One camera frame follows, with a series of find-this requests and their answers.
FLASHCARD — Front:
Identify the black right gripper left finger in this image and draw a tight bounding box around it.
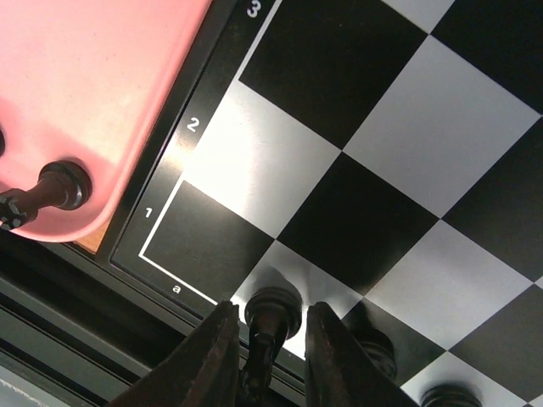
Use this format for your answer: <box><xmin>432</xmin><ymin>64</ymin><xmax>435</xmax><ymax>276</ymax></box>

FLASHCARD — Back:
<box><xmin>112</xmin><ymin>301</ymin><xmax>239</xmax><ymax>406</ymax></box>

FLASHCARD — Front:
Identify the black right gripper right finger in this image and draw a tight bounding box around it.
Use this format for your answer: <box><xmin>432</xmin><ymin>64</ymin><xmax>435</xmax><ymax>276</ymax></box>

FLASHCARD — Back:
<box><xmin>305</xmin><ymin>302</ymin><xmax>411</xmax><ymax>407</ymax></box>

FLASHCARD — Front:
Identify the black bishop piece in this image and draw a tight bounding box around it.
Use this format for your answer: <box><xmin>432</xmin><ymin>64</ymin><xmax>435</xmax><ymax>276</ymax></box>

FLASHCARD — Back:
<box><xmin>353</xmin><ymin>326</ymin><xmax>398</xmax><ymax>381</ymax></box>

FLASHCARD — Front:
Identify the black knight piece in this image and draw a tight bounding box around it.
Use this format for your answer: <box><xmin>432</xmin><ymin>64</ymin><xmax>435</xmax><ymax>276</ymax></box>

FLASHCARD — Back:
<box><xmin>237</xmin><ymin>287</ymin><xmax>302</xmax><ymax>406</ymax></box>

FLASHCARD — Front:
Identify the black king piece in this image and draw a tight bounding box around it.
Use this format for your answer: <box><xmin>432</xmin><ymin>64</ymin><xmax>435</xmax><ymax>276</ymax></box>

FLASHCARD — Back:
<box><xmin>421</xmin><ymin>384</ymin><xmax>482</xmax><ymax>407</ymax></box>

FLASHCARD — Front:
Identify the black queen piece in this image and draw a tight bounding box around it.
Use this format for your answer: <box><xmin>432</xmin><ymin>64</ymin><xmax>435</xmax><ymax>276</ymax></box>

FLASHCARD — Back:
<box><xmin>1</xmin><ymin>160</ymin><xmax>92</xmax><ymax>231</ymax></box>

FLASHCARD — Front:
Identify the black white chess board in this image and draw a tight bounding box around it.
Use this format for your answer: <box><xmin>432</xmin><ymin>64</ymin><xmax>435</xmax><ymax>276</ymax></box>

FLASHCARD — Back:
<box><xmin>112</xmin><ymin>1</ymin><xmax>542</xmax><ymax>406</ymax></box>

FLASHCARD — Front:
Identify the pink plastic tray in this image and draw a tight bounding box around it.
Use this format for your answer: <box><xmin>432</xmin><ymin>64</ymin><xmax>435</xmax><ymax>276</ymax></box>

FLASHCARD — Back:
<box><xmin>1</xmin><ymin>1</ymin><xmax>210</xmax><ymax>243</ymax></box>

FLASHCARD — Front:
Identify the black aluminium frame rail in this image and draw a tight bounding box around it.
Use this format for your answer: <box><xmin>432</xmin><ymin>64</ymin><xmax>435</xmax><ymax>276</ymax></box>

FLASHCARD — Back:
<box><xmin>1</xmin><ymin>232</ymin><xmax>216</xmax><ymax>406</ymax></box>

